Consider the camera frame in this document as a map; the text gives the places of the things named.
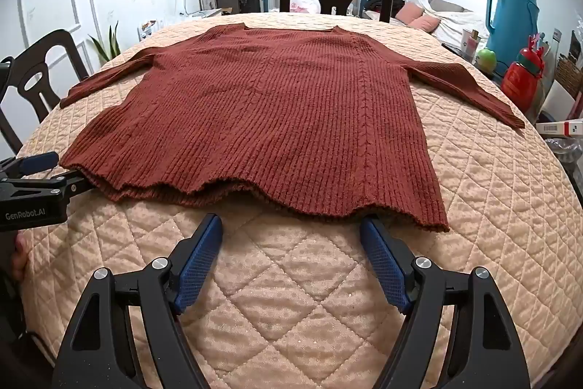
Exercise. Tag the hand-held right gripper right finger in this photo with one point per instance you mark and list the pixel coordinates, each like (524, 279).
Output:
(382, 257)

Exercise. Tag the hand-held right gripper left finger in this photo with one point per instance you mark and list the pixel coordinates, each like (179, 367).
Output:
(200, 259)

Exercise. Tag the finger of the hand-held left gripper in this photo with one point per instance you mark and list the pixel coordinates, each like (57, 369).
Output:
(68, 186)
(41, 161)

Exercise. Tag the rust red knit sweater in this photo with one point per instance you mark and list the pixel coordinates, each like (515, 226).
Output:
(273, 106)

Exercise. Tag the person's left hand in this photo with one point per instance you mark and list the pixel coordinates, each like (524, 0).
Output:
(20, 254)

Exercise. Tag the peach quilted blanket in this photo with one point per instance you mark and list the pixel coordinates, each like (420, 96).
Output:
(296, 302)

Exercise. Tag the green potted plant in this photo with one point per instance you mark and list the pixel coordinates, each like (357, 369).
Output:
(107, 47)

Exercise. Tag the colourful snack bag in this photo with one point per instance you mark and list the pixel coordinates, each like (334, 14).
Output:
(146, 29)

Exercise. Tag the white and red box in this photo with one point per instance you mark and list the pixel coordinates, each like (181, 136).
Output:
(560, 128)

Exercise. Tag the red crab bottle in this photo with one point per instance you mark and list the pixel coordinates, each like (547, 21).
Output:
(519, 83)

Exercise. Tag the green apple toy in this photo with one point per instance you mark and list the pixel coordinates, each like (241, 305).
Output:
(485, 58)

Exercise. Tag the small white carton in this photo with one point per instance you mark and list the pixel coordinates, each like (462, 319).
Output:
(470, 45)

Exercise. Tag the cardboard box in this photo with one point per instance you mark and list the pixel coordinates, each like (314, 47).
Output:
(212, 1)

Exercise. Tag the pink pillow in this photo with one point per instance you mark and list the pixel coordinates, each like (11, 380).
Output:
(426, 22)
(410, 11)

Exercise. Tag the white bed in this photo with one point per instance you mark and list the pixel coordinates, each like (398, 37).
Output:
(455, 22)

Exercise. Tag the black bag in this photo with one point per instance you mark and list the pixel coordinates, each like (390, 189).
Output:
(396, 4)

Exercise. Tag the wicker basket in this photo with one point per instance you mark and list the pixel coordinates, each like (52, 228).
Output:
(569, 74)

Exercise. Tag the blue thermos jug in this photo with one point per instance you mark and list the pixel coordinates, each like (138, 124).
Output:
(510, 20)

